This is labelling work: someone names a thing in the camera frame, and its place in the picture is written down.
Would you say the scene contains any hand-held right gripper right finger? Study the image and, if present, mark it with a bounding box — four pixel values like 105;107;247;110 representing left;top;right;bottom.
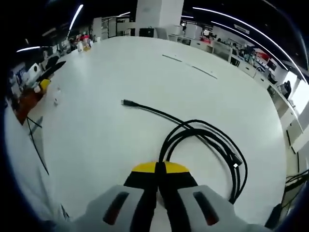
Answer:
158;161;271;232

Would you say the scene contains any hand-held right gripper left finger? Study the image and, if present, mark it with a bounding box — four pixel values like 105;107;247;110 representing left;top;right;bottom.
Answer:
79;161;159;232

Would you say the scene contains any black Type-C cable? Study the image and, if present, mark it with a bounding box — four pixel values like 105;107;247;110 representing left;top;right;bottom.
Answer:
121;99;249;205

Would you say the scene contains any white desk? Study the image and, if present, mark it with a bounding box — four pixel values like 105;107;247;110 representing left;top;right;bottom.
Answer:
4;36;290;232

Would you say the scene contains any person's left hand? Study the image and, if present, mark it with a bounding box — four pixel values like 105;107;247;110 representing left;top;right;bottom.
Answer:
23;89;47;112

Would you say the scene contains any ceiling light strip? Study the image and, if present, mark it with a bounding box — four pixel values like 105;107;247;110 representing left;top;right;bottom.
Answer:
193;7;309;84
69;4;84;31

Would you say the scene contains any black box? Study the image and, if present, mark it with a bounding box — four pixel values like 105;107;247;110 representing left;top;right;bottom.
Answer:
139;28;155;38

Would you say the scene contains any grey chair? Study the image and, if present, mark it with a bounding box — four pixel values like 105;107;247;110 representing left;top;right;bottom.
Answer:
155;27;170;39

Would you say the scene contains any white square pillar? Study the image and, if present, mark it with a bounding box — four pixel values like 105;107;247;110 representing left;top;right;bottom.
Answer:
135;0;182;37

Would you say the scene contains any white low cabinet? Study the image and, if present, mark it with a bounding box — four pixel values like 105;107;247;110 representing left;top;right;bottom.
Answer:
267;84;305;154

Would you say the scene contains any row of white cabinets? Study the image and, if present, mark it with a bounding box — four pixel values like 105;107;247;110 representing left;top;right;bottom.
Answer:
169;33;273;84

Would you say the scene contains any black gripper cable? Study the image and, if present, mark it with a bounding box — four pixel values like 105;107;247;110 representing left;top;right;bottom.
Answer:
26;116;50;176

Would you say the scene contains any black cable bundle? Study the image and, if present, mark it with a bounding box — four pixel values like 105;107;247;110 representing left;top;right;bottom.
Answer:
284;169;309;191

